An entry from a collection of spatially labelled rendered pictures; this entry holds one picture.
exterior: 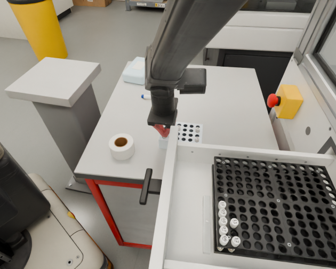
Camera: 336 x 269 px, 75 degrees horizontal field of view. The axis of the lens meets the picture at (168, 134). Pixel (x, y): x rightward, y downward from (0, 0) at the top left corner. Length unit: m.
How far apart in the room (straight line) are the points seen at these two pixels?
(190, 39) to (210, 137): 0.48
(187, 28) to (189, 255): 0.36
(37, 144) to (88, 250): 1.10
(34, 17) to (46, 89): 1.81
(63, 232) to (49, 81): 0.65
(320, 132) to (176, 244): 0.40
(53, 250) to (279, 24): 1.33
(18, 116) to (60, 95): 1.37
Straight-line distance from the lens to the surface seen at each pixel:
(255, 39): 1.12
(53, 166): 1.74
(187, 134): 0.64
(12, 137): 2.11
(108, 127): 0.74
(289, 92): 0.69
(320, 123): 0.61
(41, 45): 2.88
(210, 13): 0.21
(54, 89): 0.99
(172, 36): 0.25
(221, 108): 0.81
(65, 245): 1.11
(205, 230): 0.45
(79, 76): 1.03
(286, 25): 1.13
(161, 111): 0.53
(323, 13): 0.70
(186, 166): 0.52
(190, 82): 0.47
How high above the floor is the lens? 1.26
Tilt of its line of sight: 47 degrees down
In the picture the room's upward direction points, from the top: straight up
